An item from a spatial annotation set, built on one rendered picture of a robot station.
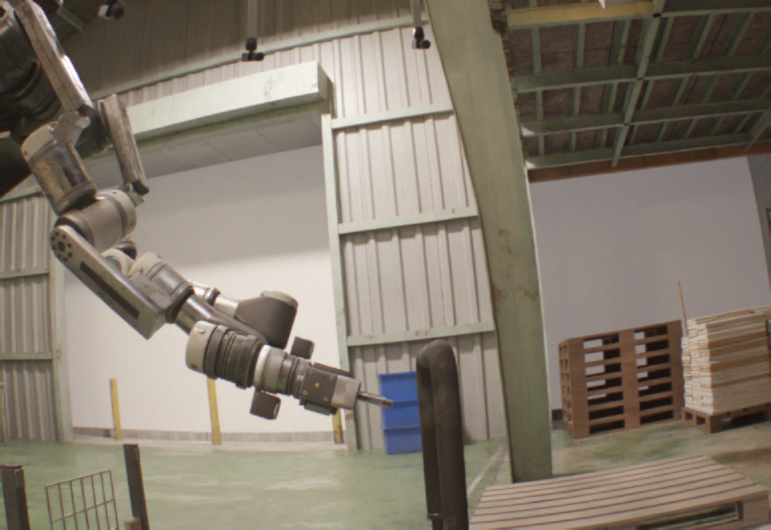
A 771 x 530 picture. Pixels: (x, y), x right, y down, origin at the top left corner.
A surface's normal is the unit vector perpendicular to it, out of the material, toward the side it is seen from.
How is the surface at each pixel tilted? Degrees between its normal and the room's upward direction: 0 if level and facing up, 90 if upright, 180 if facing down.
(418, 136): 90
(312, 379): 90
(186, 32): 90
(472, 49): 90
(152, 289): 54
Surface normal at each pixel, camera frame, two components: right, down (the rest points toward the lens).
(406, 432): 0.08, -0.23
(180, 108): -0.22, -0.20
